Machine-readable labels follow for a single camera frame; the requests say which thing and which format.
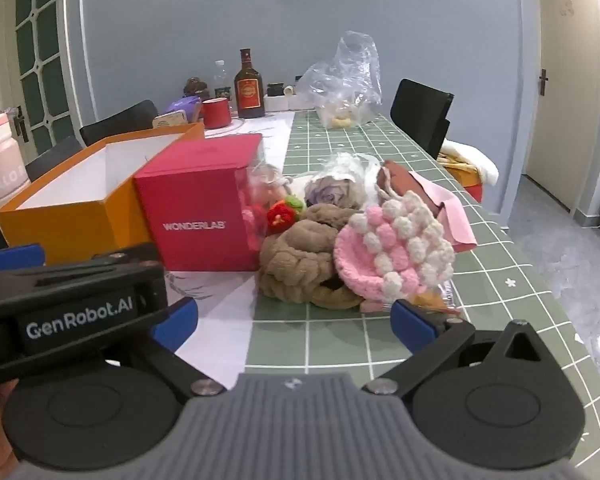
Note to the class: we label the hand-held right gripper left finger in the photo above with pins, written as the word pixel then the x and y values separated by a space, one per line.
pixel 175 325

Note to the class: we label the brown figurine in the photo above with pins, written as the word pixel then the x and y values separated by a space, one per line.
pixel 196 87

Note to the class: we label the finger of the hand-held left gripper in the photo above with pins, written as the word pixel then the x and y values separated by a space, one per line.
pixel 130 255
pixel 10 258

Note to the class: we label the pink and white crochet bag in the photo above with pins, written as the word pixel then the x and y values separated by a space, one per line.
pixel 399 250

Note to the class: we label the purple fabric rose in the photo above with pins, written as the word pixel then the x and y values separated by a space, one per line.
pixel 330 191

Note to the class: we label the white printed table runner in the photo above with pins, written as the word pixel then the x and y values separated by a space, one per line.
pixel 220 320

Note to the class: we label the brown pouch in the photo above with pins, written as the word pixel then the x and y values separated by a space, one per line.
pixel 404 182

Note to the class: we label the red cardboard box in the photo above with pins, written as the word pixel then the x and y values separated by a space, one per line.
pixel 195 200

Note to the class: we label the white blanket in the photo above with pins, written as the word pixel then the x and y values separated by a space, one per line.
pixel 474 157

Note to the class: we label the red mug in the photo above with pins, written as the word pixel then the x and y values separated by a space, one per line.
pixel 216 115

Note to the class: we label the bread rolls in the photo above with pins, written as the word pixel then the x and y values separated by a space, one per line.
pixel 342 121

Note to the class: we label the orange cardboard box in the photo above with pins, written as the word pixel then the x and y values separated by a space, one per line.
pixel 55 220

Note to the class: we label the clear plastic bag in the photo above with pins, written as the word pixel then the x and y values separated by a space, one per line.
pixel 350 75

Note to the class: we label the yellow snack packet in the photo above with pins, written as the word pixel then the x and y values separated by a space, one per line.
pixel 432 305

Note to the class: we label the cream door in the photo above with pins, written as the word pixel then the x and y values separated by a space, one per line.
pixel 564 85

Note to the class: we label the brown plush scarf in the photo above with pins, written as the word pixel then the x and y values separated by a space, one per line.
pixel 295 260

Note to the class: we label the brown liquor bottle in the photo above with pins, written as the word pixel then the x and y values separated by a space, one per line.
pixel 249 92

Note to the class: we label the red crochet strawberry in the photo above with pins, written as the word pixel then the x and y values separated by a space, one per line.
pixel 280 215

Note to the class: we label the pink water bottle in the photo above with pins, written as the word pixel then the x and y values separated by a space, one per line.
pixel 2 170

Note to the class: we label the clear plastic water bottle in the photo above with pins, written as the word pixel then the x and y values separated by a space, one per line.
pixel 221 77

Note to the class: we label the purple bag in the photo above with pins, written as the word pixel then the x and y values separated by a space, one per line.
pixel 182 106

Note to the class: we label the small wooden radio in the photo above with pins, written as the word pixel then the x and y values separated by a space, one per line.
pixel 170 120

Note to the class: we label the pink cloth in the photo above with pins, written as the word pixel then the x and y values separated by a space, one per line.
pixel 454 220

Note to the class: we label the glass-paned door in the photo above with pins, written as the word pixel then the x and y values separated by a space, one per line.
pixel 35 60

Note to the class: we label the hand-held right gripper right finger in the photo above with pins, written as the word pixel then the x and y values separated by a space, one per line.
pixel 409 325

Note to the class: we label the white box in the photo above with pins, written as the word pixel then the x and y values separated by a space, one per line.
pixel 280 102

